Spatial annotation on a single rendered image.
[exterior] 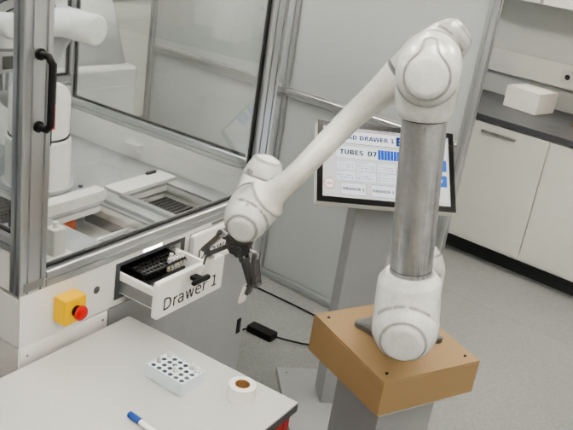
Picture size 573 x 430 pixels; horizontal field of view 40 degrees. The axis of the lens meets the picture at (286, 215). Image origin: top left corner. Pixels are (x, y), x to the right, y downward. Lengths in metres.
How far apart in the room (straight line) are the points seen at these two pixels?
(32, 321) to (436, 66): 1.15
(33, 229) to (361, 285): 1.49
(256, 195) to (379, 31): 1.95
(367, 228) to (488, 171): 2.05
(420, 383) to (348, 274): 1.03
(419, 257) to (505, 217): 3.12
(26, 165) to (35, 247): 0.22
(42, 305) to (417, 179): 0.98
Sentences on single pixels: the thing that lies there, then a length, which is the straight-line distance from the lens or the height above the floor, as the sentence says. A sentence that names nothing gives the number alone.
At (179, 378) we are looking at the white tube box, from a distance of 2.00.
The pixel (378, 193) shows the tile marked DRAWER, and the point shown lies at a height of 1.00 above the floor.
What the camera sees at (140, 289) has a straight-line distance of 2.21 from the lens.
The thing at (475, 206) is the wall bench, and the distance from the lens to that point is 5.00.
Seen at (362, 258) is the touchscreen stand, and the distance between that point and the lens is 3.02.
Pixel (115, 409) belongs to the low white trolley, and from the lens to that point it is 1.95.
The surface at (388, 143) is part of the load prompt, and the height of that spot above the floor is 1.15.
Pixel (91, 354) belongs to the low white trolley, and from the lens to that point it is 2.14.
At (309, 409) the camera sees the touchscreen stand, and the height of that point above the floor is 0.04.
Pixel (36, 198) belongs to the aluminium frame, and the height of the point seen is 1.19.
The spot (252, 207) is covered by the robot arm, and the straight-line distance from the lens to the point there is 1.85.
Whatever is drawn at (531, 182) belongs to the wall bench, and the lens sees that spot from 4.82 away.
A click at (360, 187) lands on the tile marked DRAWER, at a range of 2.82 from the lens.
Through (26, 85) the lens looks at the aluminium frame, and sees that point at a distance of 1.82.
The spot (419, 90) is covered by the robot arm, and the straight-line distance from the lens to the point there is 1.65.
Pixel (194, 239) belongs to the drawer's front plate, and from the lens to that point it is 2.43.
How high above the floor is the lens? 1.92
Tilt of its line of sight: 22 degrees down
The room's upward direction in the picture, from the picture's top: 9 degrees clockwise
